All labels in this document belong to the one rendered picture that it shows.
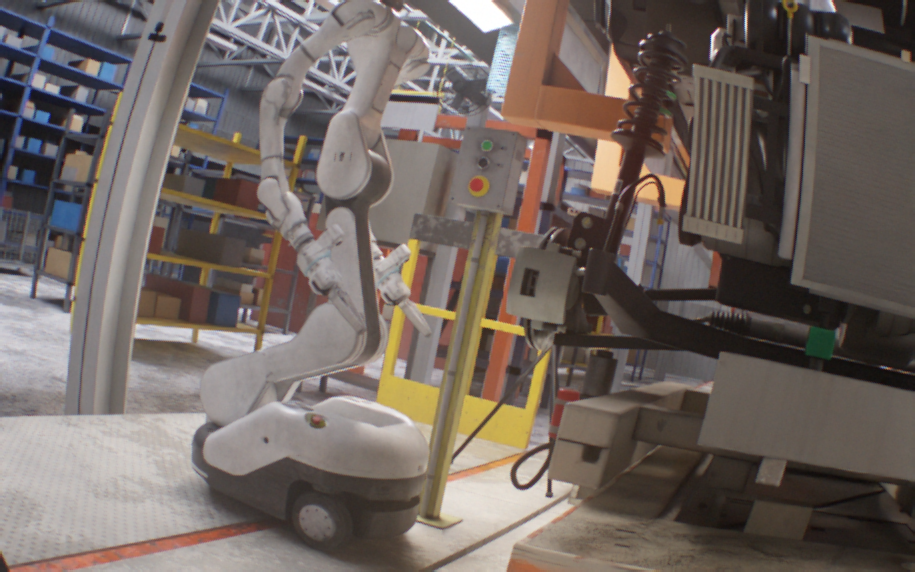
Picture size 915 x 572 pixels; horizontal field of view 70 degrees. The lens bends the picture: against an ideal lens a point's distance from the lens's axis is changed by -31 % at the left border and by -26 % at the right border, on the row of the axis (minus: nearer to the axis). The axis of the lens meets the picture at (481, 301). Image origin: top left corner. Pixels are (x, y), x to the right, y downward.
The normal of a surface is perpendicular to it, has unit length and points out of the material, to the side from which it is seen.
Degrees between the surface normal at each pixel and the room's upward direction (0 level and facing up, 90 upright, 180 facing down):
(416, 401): 90
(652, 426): 90
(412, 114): 90
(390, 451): 56
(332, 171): 90
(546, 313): 110
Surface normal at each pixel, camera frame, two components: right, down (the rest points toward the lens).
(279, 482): -0.27, -0.07
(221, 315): 0.90, 0.19
